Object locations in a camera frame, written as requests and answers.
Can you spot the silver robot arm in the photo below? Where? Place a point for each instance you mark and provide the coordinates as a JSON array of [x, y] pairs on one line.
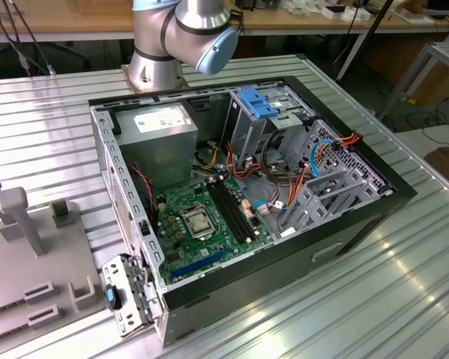
[[194, 22]]

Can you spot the grey metal disk bay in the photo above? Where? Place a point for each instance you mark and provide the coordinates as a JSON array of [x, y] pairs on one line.
[[314, 202]]

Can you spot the black RAM slot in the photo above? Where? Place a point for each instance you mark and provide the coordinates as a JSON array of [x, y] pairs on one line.
[[235, 209], [230, 211], [226, 213], [238, 208]]

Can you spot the grey optical drive cage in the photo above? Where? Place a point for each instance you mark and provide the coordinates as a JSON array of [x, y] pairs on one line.
[[243, 134]]

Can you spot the silver CPU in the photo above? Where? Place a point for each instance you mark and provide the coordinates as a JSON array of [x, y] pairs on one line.
[[197, 224]]

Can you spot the CPU socket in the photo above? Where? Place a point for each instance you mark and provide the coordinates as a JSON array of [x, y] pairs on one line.
[[203, 235]]

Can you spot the green motherboard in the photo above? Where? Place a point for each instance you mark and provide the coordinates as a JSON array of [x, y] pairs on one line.
[[217, 243]]

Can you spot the grey power supply unit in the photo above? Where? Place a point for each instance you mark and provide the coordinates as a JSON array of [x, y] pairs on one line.
[[157, 149]]

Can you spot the black case fan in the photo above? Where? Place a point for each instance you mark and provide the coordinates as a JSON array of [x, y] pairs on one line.
[[147, 198]]

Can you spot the blue plastic bay latch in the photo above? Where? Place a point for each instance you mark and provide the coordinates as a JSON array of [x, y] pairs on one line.
[[258, 104]]

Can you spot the white paper tag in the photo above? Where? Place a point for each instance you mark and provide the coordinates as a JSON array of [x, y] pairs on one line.
[[288, 233]]

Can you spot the blue expansion slot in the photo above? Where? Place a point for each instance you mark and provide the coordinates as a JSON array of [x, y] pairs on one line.
[[200, 263]]

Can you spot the black open PC case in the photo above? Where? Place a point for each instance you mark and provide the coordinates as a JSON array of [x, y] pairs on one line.
[[284, 276]]

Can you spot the blue black latch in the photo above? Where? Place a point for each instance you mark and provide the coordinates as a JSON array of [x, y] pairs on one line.
[[110, 297]]

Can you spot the long wooden desk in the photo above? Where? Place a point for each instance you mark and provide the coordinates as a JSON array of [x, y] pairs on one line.
[[78, 20]]

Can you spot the grey parts rack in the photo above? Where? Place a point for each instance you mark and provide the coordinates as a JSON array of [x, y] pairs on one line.
[[15, 276]]

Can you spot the grey slot bracket cover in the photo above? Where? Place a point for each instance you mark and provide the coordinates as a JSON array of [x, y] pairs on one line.
[[121, 271]]

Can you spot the grey metal frame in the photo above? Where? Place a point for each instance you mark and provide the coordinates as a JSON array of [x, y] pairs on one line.
[[447, 48]]

